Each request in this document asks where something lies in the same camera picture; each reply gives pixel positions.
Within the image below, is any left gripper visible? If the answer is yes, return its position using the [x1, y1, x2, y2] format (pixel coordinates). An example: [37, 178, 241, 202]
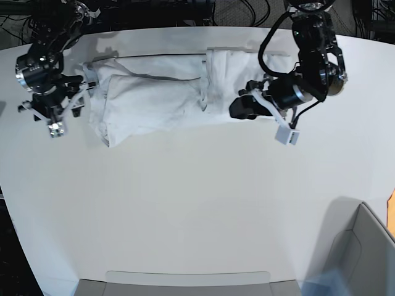
[229, 78, 313, 120]

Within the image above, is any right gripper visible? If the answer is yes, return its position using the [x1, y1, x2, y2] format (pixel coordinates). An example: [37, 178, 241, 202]
[18, 62, 99, 122]

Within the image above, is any white T-shirt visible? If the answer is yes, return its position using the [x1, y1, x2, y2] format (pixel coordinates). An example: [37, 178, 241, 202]
[80, 47, 293, 149]

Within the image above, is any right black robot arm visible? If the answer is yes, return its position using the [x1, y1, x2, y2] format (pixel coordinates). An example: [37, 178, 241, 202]
[15, 1, 101, 125]

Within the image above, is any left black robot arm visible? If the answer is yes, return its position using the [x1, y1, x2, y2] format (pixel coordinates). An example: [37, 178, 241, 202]
[229, 1, 347, 128]

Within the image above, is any grey cardboard box right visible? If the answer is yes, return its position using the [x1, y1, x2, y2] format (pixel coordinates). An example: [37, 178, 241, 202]
[325, 203, 394, 295]

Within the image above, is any orange object right edge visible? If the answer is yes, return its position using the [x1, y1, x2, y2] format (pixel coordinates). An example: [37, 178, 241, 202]
[387, 190, 395, 219]

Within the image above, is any grey tray bottom edge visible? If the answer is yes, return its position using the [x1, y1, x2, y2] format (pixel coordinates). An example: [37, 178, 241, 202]
[75, 271, 302, 295]

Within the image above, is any blue translucent object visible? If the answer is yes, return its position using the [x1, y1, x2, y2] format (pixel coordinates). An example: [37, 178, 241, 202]
[301, 269, 348, 296]

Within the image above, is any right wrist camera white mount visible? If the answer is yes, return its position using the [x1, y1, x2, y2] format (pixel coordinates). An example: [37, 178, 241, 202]
[31, 87, 85, 138]

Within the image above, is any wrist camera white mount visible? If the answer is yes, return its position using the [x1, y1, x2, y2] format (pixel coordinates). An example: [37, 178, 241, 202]
[31, 87, 85, 138]
[250, 89, 300, 146]

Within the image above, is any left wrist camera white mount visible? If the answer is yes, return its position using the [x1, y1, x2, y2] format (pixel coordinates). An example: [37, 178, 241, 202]
[250, 89, 300, 146]

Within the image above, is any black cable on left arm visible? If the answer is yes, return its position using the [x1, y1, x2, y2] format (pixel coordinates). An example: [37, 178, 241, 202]
[257, 12, 297, 78]

